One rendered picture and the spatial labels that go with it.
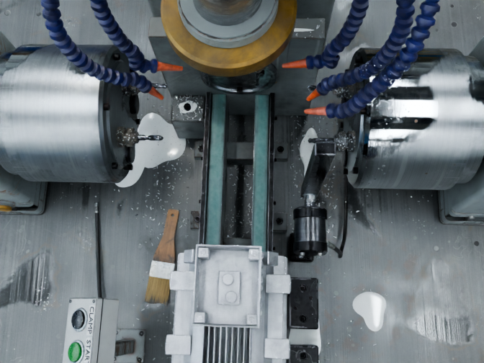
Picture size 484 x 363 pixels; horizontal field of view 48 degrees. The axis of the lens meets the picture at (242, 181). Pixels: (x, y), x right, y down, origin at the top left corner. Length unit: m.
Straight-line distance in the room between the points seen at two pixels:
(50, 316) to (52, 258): 0.12
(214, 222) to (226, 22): 0.48
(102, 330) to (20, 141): 0.34
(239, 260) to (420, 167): 0.33
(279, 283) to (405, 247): 0.40
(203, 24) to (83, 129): 0.31
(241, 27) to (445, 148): 0.40
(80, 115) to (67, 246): 0.41
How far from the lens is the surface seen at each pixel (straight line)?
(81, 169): 0.96
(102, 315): 0.92
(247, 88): 1.09
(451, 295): 1.22
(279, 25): 0.72
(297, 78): 1.07
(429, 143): 0.91
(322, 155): 0.75
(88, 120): 0.91
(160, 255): 1.18
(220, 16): 0.68
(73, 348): 0.93
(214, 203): 1.07
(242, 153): 1.17
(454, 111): 0.91
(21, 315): 1.26
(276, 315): 0.89
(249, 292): 0.84
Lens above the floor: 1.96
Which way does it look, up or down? 75 degrees down
